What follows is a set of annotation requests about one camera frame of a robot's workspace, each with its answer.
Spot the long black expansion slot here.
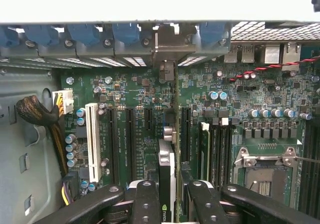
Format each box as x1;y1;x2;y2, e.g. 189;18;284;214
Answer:
106;106;120;186
124;106;138;182

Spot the open PC case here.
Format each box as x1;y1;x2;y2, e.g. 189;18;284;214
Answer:
0;21;320;224

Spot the green motherboard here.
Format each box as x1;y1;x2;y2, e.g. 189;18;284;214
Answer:
59;58;320;224

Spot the white expansion slot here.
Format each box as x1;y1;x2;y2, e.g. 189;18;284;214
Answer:
84;103;100;182

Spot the CPU socket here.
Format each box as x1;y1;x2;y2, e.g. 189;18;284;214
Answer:
233;146;298;209

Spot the black RAM slot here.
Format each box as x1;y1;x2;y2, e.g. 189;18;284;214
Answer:
211;117;220;187
219;117;232;187

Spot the red black twisted wire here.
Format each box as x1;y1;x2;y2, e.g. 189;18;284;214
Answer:
228;55;320;82

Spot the black power connector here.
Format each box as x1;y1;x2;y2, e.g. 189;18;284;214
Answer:
61;171;81;206

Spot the short black expansion slot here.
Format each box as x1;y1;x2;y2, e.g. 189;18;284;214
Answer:
143;106;154;132

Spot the metal locking lever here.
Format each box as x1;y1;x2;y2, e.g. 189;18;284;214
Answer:
234;154;320;164

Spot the white power connector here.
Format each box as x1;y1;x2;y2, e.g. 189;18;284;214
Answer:
52;90;75;114

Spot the black sleeved power wire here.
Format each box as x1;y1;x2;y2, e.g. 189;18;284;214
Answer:
16;95;73;177

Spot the black labelled RAM stick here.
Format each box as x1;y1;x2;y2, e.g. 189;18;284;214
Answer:
199;122;211;182

